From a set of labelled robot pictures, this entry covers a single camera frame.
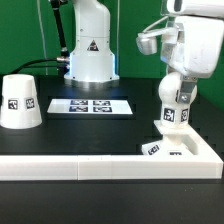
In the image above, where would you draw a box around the white lamp shade cone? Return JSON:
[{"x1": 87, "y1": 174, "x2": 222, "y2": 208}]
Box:
[{"x1": 0, "y1": 74, "x2": 42, "y2": 129}]

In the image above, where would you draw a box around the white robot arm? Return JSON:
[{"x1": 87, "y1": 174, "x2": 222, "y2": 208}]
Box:
[{"x1": 65, "y1": 0, "x2": 224, "y2": 104}]

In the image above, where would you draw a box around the white marker tag plate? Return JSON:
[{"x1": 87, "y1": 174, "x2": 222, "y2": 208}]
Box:
[{"x1": 48, "y1": 99, "x2": 132, "y2": 115}]

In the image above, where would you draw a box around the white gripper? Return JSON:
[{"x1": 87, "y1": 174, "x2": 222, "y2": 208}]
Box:
[{"x1": 161, "y1": 16, "x2": 224, "y2": 104}]

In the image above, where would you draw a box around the white lamp base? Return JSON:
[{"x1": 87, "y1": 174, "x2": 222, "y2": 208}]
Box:
[{"x1": 141, "y1": 120, "x2": 198, "y2": 157}]

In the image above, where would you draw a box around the black cable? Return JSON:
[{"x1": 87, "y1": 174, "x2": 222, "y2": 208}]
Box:
[{"x1": 9, "y1": 58, "x2": 70, "y2": 75}]

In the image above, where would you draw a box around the white lamp bulb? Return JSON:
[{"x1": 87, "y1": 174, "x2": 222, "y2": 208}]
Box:
[{"x1": 159, "y1": 72, "x2": 190, "y2": 129}]

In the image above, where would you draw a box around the white L-shaped wall fence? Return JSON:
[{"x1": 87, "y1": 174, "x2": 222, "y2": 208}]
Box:
[{"x1": 0, "y1": 130, "x2": 223, "y2": 181}]

